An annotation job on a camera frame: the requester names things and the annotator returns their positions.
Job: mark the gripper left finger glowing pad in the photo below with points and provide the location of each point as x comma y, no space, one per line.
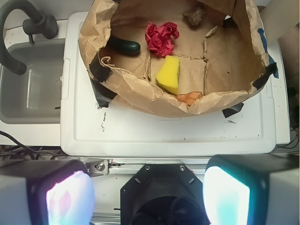
40,192

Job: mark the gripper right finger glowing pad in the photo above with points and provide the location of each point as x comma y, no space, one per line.
252,189

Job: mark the orange spiral shell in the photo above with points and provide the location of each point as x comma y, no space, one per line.
189,98

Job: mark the white plastic bin lid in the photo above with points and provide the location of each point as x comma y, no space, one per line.
86,129

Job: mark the grey toy sink basin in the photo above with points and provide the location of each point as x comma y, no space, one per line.
34,97

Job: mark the yellow sponge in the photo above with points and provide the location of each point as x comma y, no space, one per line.
168,75

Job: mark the brown paper bag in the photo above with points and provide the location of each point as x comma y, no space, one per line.
225,57

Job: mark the crumpled red paper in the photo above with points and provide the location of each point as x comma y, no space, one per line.
159,39

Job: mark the dark green cucumber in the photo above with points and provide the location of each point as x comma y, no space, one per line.
123,46

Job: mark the brown rock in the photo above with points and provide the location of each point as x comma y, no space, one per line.
194,16

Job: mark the aluminium rail with bracket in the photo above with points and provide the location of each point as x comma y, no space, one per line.
121,165

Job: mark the black robot mount base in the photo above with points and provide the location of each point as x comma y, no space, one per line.
161,194

